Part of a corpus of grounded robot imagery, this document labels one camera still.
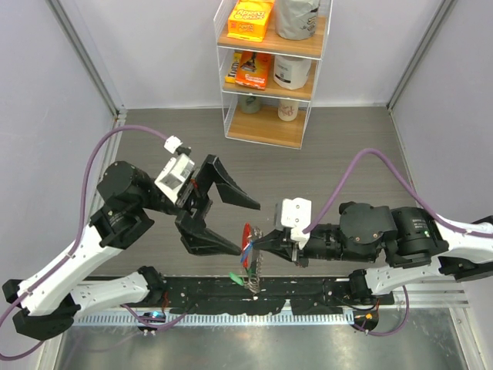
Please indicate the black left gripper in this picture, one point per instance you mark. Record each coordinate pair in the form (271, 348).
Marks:
(194, 203)

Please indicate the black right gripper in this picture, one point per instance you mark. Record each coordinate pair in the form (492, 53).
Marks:
(278, 242)

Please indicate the red handled metal key organizer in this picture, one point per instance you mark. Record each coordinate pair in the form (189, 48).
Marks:
(252, 265)

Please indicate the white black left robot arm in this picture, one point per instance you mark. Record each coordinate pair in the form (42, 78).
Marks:
(127, 193)

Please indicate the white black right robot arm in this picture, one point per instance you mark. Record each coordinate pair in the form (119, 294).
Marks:
(416, 248)

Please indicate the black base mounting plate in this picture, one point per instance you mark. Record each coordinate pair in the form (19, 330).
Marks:
(220, 295)

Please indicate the grey green mug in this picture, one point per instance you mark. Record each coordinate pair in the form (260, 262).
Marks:
(249, 104)

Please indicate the white patterned cup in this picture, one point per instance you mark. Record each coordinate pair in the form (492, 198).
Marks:
(288, 109)

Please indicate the yellow black candy box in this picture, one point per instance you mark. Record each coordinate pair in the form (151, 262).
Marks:
(230, 76)

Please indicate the orange snack box middle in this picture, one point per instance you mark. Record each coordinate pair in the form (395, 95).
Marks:
(253, 70)

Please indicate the orange snack box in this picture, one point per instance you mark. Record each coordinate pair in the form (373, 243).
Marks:
(249, 20)
(253, 70)

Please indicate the white bag middle shelf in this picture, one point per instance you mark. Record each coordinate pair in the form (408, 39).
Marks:
(291, 72)

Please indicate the orange snack box top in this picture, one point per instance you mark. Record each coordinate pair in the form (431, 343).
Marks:
(249, 20)

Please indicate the grey white bag top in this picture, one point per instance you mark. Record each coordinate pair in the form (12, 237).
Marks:
(296, 19)

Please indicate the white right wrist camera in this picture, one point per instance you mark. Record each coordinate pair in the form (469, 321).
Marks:
(295, 216)

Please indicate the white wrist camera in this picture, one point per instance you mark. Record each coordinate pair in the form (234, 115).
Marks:
(295, 216)
(173, 176)

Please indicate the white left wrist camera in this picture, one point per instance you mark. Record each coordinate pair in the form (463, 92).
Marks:
(173, 176)

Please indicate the slotted white cable duct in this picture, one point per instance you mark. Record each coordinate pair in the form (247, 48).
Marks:
(284, 318)

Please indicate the aluminium frame rail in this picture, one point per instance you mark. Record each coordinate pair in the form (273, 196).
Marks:
(98, 162)

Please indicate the white wire wooden shelf rack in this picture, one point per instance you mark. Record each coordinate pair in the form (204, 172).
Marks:
(265, 127)

